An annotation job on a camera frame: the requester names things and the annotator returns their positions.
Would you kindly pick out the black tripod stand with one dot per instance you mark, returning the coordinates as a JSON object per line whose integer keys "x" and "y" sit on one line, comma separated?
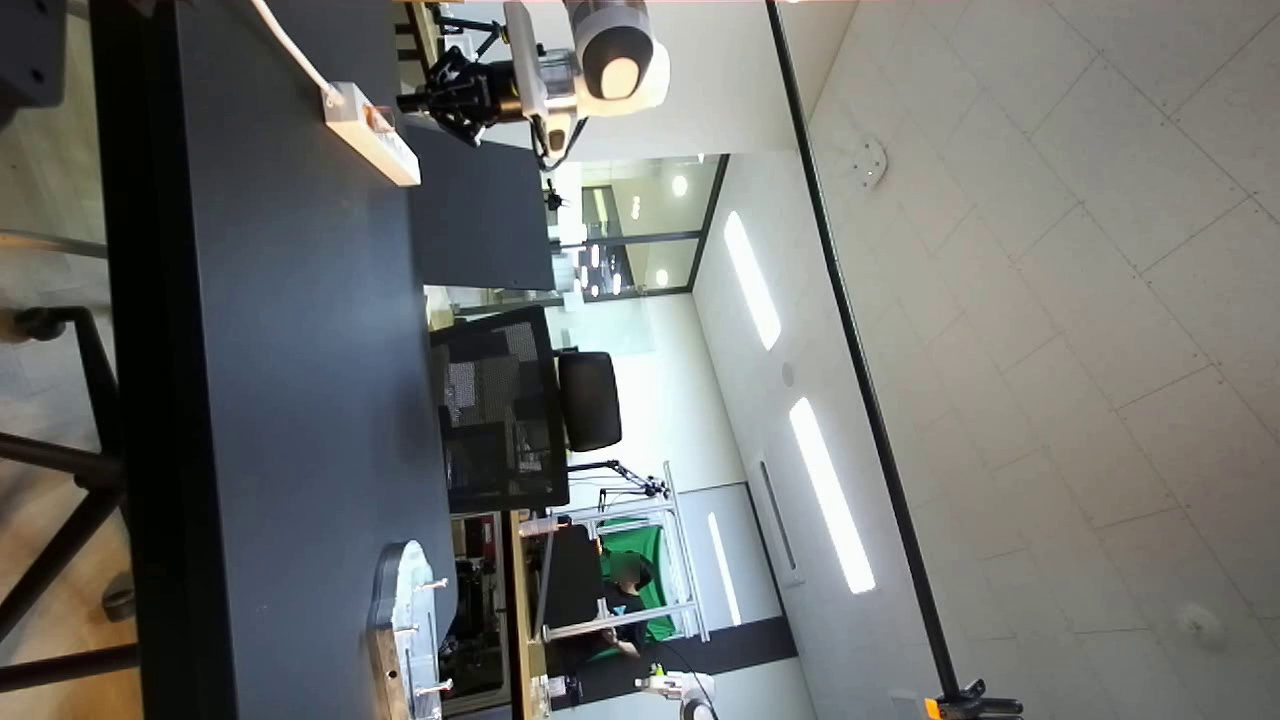
{"x": 81, "y": 464}

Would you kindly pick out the white metal rack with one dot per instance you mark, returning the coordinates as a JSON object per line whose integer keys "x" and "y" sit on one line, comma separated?
{"x": 677, "y": 545}

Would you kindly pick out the long ceiling light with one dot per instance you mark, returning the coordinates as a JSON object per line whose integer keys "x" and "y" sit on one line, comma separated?
{"x": 751, "y": 279}
{"x": 828, "y": 496}

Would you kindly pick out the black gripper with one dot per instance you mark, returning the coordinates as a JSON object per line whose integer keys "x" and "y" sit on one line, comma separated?
{"x": 489, "y": 91}

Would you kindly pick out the glass door with dark frame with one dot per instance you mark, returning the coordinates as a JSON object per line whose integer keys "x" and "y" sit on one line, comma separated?
{"x": 646, "y": 227}

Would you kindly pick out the green cloth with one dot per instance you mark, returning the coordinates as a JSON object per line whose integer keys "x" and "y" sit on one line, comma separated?
{"x": 636, "y": 573}

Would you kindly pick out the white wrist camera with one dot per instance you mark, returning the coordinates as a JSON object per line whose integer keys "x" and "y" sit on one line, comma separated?
{"x": 559, "y": 135}

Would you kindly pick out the grey block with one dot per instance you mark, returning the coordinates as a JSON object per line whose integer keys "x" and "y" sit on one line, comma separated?
{"x": 30, "y": 44}

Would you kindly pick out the black box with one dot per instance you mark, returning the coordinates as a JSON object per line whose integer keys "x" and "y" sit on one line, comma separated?
{"x": 480, "y": 212}

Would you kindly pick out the black computer monitor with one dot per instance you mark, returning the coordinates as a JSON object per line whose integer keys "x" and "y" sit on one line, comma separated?
{"x": 498, "y": 413}

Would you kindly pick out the long black pole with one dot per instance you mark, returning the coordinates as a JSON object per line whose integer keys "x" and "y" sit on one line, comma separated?
{"x": 864, "y": 385}

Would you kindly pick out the round white smoke detector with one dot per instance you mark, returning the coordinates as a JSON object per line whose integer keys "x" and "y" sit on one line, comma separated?
{"x": 1197, "y": 624}
{"x": 871, "y": 163}

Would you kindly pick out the wooden desk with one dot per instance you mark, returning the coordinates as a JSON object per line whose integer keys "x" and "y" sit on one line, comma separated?
{"x": 521, "y": 614}

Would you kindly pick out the black office chair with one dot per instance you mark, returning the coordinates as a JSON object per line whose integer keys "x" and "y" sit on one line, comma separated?
{"x": 590, "y": 400}

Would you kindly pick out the black and yellow clamp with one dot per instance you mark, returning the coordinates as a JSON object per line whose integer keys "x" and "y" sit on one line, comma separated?
{"x": 968, "y": 700}

